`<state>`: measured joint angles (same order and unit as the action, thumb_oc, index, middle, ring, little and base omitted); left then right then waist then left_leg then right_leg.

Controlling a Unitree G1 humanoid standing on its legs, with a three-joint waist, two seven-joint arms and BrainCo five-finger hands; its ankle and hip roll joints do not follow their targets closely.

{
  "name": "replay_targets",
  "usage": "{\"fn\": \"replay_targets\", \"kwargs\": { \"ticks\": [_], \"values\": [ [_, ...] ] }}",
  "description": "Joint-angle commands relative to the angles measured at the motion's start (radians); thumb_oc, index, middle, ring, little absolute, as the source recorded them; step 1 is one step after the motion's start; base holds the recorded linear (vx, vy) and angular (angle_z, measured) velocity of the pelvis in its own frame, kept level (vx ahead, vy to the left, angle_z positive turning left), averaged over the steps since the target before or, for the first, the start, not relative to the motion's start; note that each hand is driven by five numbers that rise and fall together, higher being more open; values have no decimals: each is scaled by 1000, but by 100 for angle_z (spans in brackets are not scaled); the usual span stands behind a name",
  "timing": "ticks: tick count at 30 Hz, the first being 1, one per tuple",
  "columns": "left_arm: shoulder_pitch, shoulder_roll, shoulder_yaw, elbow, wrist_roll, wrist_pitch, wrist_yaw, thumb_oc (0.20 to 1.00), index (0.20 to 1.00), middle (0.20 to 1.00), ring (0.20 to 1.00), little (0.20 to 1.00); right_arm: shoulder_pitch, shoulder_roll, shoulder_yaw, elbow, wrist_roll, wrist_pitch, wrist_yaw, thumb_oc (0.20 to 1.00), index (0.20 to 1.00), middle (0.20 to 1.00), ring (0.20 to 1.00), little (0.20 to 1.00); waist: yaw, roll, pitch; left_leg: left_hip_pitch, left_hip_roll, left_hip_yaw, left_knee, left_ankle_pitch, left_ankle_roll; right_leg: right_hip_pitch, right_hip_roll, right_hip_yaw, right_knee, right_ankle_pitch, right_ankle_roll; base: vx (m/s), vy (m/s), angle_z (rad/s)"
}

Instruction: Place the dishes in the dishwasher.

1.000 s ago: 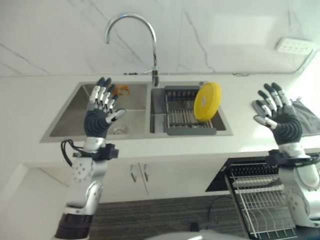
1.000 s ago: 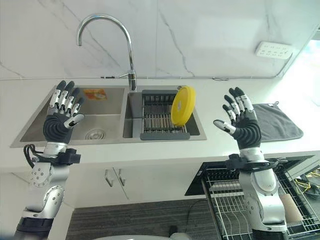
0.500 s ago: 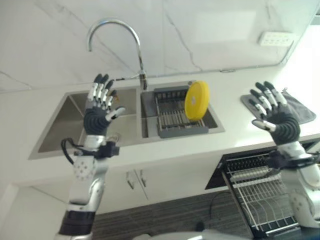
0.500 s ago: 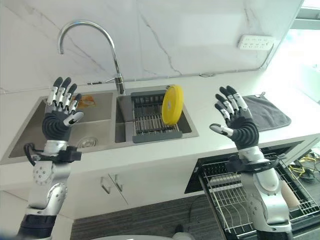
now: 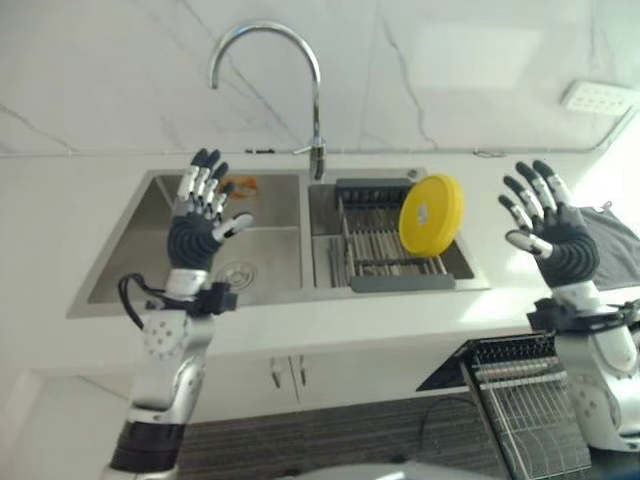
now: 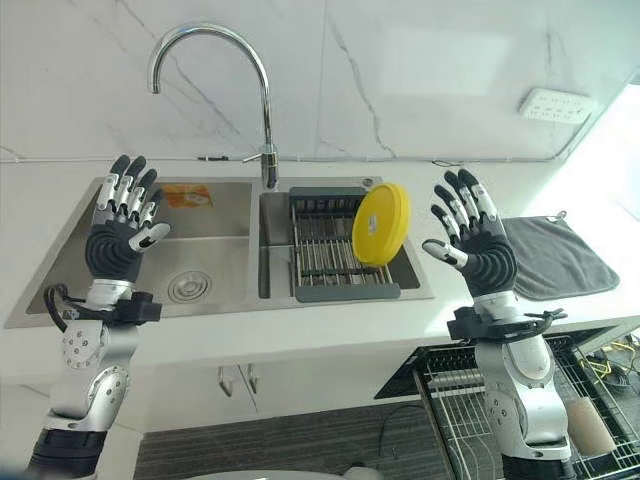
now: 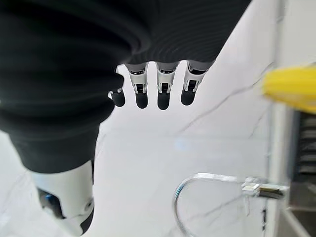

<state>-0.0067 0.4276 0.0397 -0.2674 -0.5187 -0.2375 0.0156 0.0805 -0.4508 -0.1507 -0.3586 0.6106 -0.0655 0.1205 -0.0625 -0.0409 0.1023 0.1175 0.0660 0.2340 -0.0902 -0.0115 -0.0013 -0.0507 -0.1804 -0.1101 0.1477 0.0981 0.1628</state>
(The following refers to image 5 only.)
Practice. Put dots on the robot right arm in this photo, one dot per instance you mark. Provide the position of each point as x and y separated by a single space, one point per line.
595 360

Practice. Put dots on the round sink drain strainer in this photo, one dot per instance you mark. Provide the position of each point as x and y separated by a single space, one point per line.
235 275

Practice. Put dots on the yellow round plate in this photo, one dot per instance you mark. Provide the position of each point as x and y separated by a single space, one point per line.
430 215

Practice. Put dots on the chrome gooseneck faucet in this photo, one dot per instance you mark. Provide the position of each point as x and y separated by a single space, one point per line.
300 90

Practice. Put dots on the robot silver torso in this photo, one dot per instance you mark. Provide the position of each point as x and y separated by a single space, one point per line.
370 471

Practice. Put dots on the orange item in sink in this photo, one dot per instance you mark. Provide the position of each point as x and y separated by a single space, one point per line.
242 186

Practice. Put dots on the stainless steel double sink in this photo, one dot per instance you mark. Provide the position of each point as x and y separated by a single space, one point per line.
280 240

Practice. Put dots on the grey sink drying rack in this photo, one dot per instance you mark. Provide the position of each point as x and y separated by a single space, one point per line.
385 235

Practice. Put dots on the white wall power socket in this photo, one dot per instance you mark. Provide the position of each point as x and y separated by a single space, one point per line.
597 98

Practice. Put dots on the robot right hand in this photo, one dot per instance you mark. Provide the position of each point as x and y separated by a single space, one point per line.
565 235

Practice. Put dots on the white cabinet door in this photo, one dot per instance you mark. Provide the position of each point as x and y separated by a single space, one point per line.
235 385
360 375

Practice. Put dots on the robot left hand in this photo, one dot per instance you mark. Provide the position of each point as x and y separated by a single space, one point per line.
190 235

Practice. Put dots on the dark grey cloth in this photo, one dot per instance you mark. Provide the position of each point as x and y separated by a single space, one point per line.
610 250

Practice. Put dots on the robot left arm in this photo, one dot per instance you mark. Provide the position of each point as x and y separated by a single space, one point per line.
170 350

